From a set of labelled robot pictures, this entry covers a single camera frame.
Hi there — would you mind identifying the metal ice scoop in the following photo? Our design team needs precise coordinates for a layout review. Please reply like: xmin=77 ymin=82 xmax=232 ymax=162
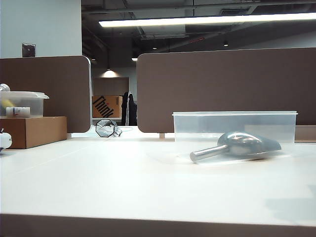
xmin=189 ymin=130 xmax=282 ymax=164

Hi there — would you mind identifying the printed Think cardboard box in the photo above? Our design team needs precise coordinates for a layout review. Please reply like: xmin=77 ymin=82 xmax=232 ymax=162
xmin=91 ymin=95 xmax=123 ymax=119

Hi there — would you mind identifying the plain brown cardboard box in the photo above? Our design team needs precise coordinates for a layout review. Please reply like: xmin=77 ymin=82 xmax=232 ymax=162
xmin=0 ymin=116 xmax=68 ymax=150

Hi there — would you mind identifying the black hanging jacket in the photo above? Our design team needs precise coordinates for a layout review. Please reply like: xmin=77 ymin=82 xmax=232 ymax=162
xmin=121 ymin=91 xmax=138 ymax=126

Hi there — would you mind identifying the transparent plastic container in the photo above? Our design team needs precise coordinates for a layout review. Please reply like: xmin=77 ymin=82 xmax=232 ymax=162
xmin=171 ymin=110 xmax=299 ymax=161

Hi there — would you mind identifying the octagonal glass jar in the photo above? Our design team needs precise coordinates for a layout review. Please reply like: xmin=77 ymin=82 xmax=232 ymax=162
xmin=95 ymin=118 xmax=123 ymax=138

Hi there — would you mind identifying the wide brown desk partition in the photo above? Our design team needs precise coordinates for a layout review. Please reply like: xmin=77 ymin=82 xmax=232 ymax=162
xmin=136 ymin=47 xmax=316 ymax=134

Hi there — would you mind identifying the glowing pendant lamp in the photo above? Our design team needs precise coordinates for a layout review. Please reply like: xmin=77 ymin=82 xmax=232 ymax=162
xmin=101 ymin=69 xmax=119 ymax=78

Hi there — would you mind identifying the narrow brown desk partition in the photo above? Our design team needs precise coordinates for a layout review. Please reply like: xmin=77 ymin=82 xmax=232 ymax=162
xmin=0 ymin=55 xmax=92 ymax=134

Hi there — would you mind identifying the long ceiling light strip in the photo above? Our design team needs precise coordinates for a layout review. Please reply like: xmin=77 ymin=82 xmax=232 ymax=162
xmin=98 ymin=12 xmax=316 ymax=28

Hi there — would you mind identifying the clear lidded storage bin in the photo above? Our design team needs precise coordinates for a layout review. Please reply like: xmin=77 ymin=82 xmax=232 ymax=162
xmin=0 ymin=90 xmax=50 ymax=118

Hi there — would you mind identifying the white labelled bottle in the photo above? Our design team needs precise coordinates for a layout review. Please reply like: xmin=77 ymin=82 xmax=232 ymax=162
xmin=5 ymin=106 xmax=32 ymax=117

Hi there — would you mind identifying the yellow item in bin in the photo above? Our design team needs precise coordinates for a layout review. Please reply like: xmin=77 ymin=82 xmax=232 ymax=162
xmin=0 ymin=98 xmax=15 ymax=109

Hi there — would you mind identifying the small white device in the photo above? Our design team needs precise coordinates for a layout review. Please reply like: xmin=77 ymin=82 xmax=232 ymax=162
xmin=0 ymin=132 xmax=12 ymax=150

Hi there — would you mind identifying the brown background wall panel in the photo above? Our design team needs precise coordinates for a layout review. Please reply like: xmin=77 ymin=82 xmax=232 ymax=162
xmin=92 ymin=77 xmax=129 ymax=97

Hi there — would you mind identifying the grey wall switch plate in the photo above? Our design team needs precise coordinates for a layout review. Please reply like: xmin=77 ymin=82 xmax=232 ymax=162
xmin=21 ymin=42 xmax=37 ymax=58

